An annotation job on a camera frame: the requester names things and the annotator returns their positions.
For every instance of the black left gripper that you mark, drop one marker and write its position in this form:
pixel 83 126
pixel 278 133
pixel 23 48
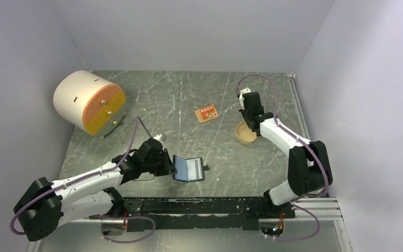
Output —
pixel 167 167

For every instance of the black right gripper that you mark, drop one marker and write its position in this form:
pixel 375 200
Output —
pixel 243 112

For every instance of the black leather card holder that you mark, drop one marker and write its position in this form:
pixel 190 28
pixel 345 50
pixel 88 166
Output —
pixel 189 170

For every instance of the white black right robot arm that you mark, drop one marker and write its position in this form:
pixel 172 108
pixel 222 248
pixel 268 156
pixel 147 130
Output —
pixel 308 163

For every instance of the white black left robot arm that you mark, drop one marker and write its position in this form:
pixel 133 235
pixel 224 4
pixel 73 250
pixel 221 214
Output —
pixel 48 205

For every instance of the beige oval tray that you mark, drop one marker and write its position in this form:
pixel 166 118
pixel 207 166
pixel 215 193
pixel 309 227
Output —
pixel 244 135

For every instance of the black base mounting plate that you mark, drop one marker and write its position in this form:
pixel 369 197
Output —
pixel 200 212

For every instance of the round cabinet with coloured drawers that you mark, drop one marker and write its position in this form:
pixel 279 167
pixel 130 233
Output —
pixel 90 102

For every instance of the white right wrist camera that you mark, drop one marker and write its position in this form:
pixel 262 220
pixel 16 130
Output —
pixel 241 93

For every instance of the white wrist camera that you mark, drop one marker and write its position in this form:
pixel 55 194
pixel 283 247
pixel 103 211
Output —
pixel 241 93
pixel 160 137

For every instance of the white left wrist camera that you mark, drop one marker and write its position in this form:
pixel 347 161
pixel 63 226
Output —
pixel 160 137

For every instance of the aluminium frame rail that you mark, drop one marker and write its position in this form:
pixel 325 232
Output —
pixel 48 205

